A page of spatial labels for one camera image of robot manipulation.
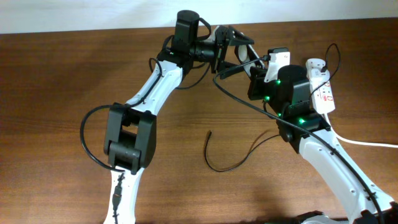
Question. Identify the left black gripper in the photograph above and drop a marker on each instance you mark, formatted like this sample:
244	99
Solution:
220	50

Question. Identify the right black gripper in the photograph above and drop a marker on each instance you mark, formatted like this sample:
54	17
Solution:
254	93

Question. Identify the black Samsung smartphone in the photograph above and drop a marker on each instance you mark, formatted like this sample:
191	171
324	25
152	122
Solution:
246	53

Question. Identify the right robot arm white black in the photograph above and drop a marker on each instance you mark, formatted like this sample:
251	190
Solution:
300	97

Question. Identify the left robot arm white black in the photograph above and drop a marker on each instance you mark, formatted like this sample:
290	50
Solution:
130	139

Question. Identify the white USB charger plug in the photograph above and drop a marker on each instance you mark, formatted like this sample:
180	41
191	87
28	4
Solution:
317	76

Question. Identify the white power strip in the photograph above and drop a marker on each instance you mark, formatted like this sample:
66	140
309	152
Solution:
321	93

